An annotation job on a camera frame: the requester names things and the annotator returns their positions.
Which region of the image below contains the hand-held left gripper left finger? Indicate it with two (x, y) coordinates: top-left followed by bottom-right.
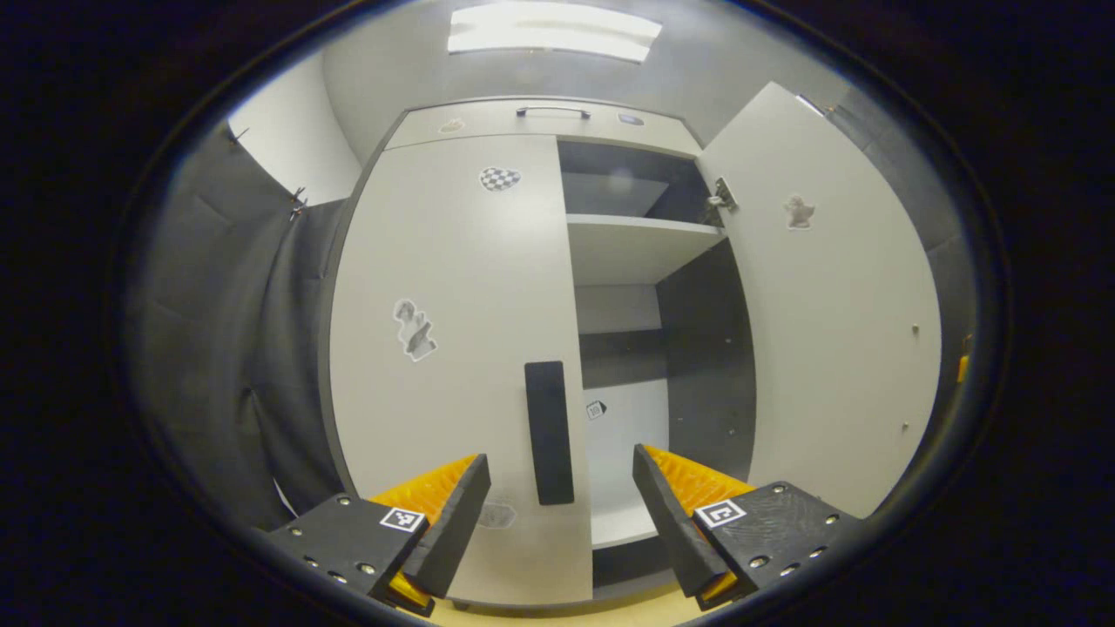
(261, 451), (493, 619)

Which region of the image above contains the grey double-door shoe cabinet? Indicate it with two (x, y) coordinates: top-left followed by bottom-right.
(318, 96), (759, 610)

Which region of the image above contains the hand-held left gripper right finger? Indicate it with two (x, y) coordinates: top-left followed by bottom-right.
(632, 442), (865, 612)

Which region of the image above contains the black door handle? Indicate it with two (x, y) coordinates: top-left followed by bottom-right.
(524, 361), (576, 506)

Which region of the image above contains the grey shoe cabinet door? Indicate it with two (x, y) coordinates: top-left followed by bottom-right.
(329, 133), (595, 606)
(697, 83), (943, 519)

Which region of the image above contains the long ceiling light panel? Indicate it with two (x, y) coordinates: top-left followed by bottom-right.
(449, 2), (663, 64)

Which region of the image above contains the white cabinet shelf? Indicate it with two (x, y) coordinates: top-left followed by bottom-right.
(566, 214), (728, 287)
(591, 505), (660, 549)

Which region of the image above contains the metal door hinge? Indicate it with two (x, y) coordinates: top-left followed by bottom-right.
(707, 179), (740, 226)

